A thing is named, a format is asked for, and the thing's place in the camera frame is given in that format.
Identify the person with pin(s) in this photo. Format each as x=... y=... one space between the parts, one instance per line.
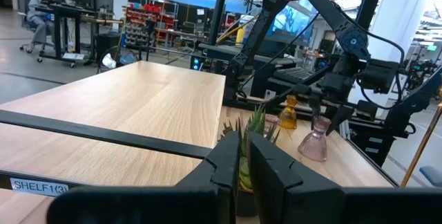
x=39 y=16

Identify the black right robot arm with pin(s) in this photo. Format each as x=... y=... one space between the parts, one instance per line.
x=331 y=13

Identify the black waste bin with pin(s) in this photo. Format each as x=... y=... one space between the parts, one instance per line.
x=107 y=46

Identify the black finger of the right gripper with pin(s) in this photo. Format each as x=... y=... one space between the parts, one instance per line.
x=340 y=117
x=315 y=110

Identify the white shelf label sticker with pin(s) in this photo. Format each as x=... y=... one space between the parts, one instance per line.
x=38 y=186

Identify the succulent plants in black pot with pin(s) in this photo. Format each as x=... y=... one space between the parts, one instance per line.
x=257 y=123

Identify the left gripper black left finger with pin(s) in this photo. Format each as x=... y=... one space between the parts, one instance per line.
x=207 y=196

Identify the large blue display screen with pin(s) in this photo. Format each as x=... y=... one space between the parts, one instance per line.
x=293 y=21

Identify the office chair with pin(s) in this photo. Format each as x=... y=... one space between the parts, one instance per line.
x=27 y=23

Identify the red parts bin rack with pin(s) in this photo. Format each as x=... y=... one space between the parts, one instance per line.
x=138 y=27

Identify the black office desk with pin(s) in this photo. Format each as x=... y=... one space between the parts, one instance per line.
x=65 y=11

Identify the large gold candlestick wide base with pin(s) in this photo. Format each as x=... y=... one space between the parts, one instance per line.
x=421 y=144

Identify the wooden shelf with black frame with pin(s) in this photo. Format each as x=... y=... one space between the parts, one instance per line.
x=138 y=106

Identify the amber glass candle holder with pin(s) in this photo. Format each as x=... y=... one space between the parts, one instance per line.
x=288 y=117

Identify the pink glass candle holder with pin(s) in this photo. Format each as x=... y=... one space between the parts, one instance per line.
x=314 y=146
x=271 y=122

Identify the computer with blue lights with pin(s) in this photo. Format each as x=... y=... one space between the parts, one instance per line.
x=196 y=63

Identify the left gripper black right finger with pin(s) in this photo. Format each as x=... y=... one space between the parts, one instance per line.
x=283 y=196

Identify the blue stool seat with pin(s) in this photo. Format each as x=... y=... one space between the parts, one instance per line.
x=432 y=176

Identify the black idle robot arm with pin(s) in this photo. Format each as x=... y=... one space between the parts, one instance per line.
x=414 y=103

